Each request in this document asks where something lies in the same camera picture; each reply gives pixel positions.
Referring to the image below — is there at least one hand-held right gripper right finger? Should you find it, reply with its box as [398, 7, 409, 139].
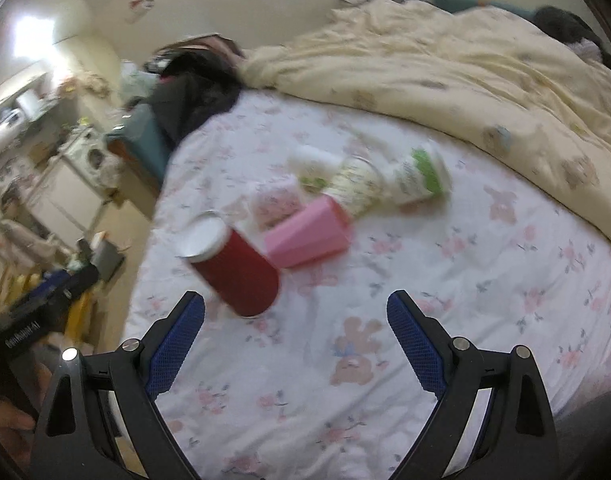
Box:
[387, 290, 561, 480]

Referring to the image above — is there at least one white cup with green dots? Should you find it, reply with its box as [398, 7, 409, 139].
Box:
[288, 144, 342, 194]

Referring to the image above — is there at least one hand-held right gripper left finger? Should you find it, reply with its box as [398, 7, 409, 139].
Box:
[28, 290, 206, 480]

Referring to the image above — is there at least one teal bed frame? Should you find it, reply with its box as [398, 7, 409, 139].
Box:
[106, 104, 172, 187]

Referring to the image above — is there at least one red cup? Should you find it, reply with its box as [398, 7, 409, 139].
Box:
[178, 211, 281, 319]

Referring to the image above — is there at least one floral bed sheet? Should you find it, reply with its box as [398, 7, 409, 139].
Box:
[122, 87, 611, 480]

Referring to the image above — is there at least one dark cloth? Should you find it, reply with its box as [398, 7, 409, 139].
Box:
[533, 5, 606, 58]

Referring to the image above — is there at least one cream patterned cup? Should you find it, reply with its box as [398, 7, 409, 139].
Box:
[325, 156, 387, 222]

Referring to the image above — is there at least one cream bear print blanket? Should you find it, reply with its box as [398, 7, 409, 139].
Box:
[241, 0, 611, 255]

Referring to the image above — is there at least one person's left hand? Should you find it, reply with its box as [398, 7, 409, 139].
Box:
[0, 394, 37, 433]

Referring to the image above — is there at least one pink floral cup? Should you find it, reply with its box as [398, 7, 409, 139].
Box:
[248, 175, 307, 234]

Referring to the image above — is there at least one white cabinet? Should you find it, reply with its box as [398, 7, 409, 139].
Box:
[15, 125, 122, 242]

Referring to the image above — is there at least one wall sticker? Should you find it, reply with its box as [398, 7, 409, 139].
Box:
[125, 0, 156, 25]

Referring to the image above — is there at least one yellow plastic stool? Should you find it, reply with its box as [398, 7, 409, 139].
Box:
[60, 290, 98, 346]

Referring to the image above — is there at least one dark clothes pile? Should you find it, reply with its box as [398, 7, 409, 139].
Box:
[144, 39, 247, 142]

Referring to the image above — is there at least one green and white cup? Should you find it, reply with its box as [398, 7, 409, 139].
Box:
[385, 144, 452, 207]

